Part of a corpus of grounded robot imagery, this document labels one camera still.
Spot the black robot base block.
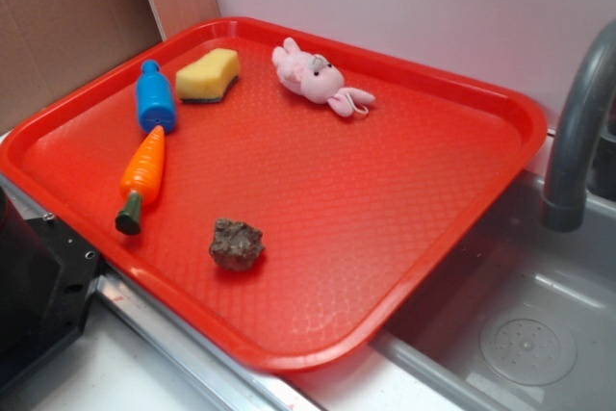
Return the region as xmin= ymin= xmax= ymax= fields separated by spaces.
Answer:
xmin=1 ymin=192 xmax=101 ymax=392

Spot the pink plush bunny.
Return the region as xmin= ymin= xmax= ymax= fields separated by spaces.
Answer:
xmin=271 ymin=38 xmax=375 ymax=117

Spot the red plastic tray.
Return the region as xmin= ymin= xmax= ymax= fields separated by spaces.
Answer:
xmin=1 ymin=18 xmax=547 ymax=372

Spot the brown rock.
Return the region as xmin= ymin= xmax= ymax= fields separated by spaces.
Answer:
xmin=209 ymin=218 xmax=265 ymax=271

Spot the yellow sponge with green pad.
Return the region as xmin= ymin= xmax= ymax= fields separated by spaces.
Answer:
xmin=175 ymin=48 xmax=241 ymax=103

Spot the orange toy carrot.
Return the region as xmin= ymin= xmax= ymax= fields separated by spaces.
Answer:
xmin=115 ymin=125 xmax=166 ymax=236

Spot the blue toy bottle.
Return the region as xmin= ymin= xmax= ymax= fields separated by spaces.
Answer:
xmin=136 ymin=60 xmax=177 ymax=133

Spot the grey toy sink basin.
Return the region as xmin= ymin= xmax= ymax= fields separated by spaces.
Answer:
xmin=372 ymin=173 xmax=615 ymax=410

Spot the grey toy faucet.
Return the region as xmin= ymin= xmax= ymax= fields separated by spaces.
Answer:
xmin=540 ymin=21 xmax=615 ymax=232

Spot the brown cardboard panel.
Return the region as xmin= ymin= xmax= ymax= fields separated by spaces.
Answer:
xmin=1 ymin=0 xmax=161 ymax=132

